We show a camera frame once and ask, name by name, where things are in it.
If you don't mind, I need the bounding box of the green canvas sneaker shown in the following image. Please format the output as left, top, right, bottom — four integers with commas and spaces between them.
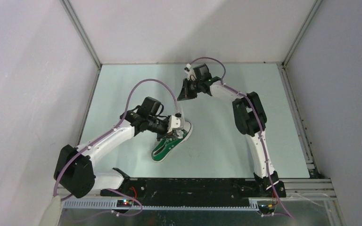
151, 121, 193, 162

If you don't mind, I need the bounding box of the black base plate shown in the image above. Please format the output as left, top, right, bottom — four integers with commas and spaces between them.
116, 178, 286, 207

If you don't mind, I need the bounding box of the controller board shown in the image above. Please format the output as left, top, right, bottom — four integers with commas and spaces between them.
116, 199, 133, 208
258, 204, 277, 215

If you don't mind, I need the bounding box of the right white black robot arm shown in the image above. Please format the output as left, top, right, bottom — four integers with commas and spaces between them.
177, 64, 280, 198

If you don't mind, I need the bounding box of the left controller board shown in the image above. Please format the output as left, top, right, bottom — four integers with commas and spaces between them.
116, 199, 133, 208

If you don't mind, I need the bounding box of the grey slotted cable duct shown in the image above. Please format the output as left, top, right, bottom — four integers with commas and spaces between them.
63, 199, 259, 211

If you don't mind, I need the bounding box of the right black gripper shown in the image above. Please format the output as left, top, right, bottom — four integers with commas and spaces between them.
178, 78, 203, 101

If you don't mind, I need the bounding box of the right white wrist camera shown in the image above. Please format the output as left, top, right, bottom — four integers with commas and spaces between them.
184, 64, 196, 81

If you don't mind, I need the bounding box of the right controller board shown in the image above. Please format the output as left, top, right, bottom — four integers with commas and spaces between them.
258, 204, 277, 215

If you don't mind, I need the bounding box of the white shoelace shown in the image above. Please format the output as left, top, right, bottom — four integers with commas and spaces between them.
166, 129, 189, 147

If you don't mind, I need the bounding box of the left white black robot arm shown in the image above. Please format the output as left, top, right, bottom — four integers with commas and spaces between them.
53, 97, 183, 198

